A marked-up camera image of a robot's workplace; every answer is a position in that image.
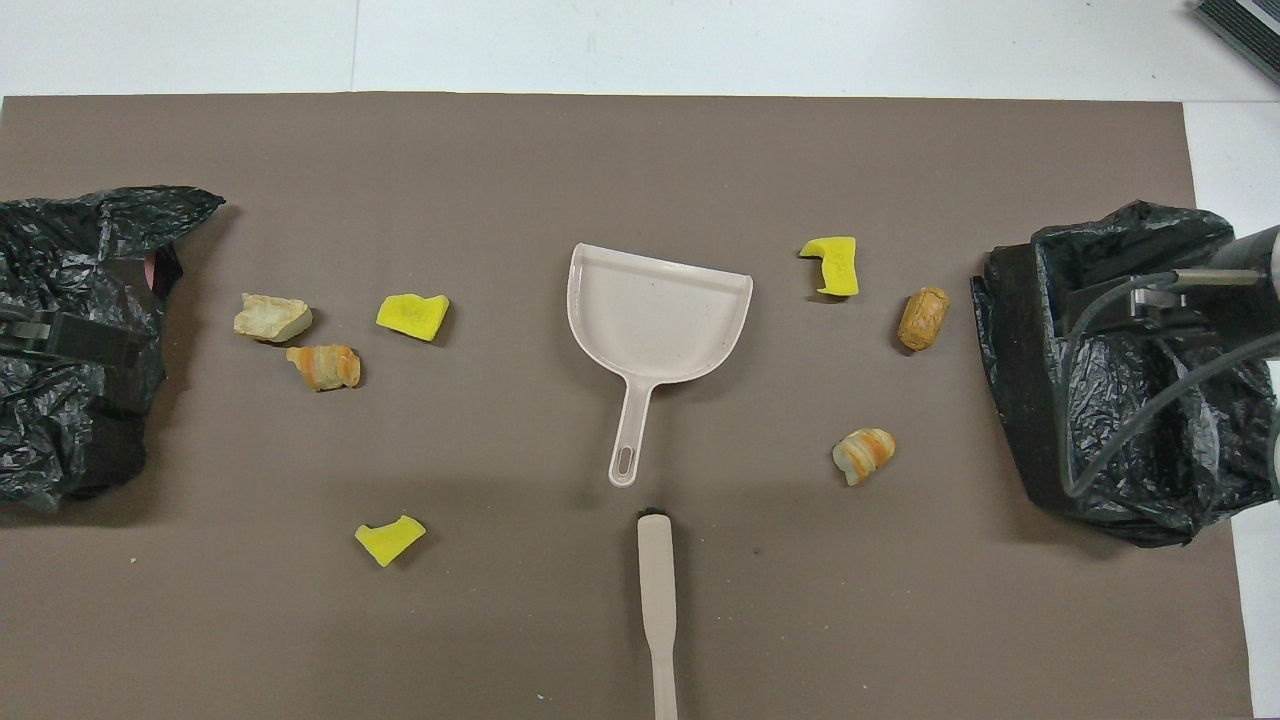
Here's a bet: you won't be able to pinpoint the notched yellow sponge piece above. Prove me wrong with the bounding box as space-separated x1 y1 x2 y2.
798 236 860 298

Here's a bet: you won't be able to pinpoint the orange striped croissant piece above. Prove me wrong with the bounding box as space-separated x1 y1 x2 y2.
832 428 897 487
285 344 362 392

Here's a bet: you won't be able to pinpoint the pale bread chunk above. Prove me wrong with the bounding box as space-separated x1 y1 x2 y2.
233 293 314 344

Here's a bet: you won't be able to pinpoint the brown bread roll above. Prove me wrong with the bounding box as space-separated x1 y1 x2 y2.
897 287 951 352

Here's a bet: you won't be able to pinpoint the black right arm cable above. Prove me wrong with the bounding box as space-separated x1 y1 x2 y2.
1060 268 1280 499

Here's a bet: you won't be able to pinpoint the brown table mat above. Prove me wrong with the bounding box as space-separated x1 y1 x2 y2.
0 93 1253 720

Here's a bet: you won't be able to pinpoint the yellow sponge chunk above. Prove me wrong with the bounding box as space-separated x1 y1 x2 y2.
354 515 428 568
376 293 451 343

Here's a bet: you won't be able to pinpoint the beige hand brush black bristles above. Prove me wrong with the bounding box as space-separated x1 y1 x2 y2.
637 508 681 720

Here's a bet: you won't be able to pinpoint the beige plastic dustpan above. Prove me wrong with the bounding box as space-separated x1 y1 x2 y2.
567 243 754 489

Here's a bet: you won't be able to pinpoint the dark grey ribbed device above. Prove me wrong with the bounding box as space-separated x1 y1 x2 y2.
1188 0 1280 59

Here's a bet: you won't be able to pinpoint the black bag lined bin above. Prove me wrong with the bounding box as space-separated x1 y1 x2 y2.
0 185 226 513
970 200 1280 548

